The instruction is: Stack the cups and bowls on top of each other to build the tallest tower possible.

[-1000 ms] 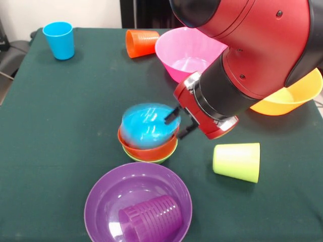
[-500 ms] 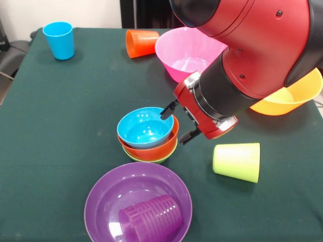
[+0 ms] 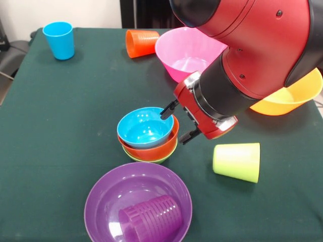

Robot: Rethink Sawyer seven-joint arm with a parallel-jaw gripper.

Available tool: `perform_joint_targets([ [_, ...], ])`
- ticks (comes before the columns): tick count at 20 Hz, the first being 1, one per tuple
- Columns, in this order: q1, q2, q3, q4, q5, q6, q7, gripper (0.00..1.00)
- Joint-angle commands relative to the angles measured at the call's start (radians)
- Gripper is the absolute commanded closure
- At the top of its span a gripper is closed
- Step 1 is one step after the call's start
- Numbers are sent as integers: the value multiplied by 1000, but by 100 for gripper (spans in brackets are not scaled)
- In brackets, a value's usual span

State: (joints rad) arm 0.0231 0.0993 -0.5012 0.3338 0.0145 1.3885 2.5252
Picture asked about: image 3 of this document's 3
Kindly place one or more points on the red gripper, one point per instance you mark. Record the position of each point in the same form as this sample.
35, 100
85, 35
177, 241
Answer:
196, 113

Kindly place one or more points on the blue plastic bowl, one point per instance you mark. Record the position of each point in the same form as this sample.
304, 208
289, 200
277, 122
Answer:
143, 131

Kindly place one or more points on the green plastic bowl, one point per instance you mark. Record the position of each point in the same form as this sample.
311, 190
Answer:
164, 159

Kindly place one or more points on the orange plastic bowl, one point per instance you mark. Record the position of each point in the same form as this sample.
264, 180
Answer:
151, 153

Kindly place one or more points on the lime green plastic cup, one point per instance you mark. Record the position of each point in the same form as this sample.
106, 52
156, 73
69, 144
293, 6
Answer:
237, 161

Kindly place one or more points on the orange plastic cup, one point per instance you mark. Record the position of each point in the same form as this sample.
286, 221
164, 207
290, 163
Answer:
143, 43

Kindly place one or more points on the purple plastic cup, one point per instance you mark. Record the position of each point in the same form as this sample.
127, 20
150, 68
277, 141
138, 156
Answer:
151, 219

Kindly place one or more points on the purple plastic bowl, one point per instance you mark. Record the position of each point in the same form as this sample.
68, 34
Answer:
106, 194

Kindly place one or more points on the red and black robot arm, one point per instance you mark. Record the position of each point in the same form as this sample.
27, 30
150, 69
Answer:
257, 50

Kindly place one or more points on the pink plastic bowl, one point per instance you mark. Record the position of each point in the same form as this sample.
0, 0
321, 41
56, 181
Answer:
181, 58

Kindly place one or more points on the dark green tablecloth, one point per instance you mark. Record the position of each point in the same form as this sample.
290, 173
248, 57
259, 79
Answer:
252, 214

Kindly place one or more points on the yellow plastic bowl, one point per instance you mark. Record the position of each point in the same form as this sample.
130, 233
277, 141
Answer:
300, 98

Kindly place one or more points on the blue plastic cup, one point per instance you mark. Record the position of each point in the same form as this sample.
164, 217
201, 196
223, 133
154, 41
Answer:
60, 43

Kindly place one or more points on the grey chair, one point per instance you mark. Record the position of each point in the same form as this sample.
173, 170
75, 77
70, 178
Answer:
12, 60

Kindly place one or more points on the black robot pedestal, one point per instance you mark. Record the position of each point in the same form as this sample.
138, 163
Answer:
146, 12

